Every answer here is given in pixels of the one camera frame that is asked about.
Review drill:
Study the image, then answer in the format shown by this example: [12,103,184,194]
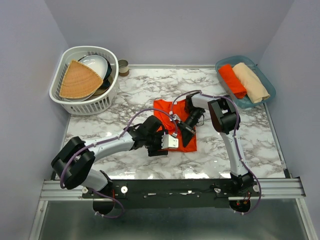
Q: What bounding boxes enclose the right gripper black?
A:
[176,107,204,148]

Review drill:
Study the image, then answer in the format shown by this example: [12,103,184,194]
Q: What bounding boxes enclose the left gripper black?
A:
[145,129,169,158]

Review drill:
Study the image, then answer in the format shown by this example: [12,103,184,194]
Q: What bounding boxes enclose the orange t shirt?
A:
[218,64,247,99]
[153,99,197,153]

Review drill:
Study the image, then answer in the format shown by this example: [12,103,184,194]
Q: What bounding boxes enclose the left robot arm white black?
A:
[51,115,171,198]

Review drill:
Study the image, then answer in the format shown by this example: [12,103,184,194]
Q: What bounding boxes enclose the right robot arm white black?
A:
[176,91,262,196]

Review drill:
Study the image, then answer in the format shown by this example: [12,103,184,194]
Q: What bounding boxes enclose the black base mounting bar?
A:
[82,178,259,210]

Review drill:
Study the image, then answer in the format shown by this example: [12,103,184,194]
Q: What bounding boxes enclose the white plastic basket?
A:
[49,45,119,116]

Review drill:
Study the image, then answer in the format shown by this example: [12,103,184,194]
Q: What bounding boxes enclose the rolled orange t shirt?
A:
[218,64,247,99]

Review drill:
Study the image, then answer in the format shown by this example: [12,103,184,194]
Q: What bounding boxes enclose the dark dish in basket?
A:
[98,57,112,90]

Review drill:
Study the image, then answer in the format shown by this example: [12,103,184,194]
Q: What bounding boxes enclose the blue transparent plastic bin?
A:
[215,55,276,109]

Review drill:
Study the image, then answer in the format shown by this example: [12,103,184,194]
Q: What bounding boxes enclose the rolled beige t shirt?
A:
[232,62,270,104]

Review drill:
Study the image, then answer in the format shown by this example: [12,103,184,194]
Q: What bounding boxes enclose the woven wicker fan tray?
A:
[59,60,103,99]

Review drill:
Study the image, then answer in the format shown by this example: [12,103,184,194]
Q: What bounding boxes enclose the white bowl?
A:
[78,54,108,79]

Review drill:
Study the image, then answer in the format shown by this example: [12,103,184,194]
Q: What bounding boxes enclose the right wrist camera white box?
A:
[169,111,181,122]

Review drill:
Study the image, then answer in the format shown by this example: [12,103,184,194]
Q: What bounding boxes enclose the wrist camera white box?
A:
[169,111,181,122]
[161,134,179,150]

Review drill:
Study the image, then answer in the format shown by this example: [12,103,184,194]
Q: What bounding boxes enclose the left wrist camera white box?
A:
[161,134,179,150]

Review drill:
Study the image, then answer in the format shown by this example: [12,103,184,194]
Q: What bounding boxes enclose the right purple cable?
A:
[170,90,263,216]

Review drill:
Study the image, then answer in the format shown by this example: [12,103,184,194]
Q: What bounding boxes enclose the purple cable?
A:
[59,108,179,220]
[170,90,263,216]

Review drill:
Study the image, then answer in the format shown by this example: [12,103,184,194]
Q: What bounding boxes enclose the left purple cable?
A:
[59,108,179,220]

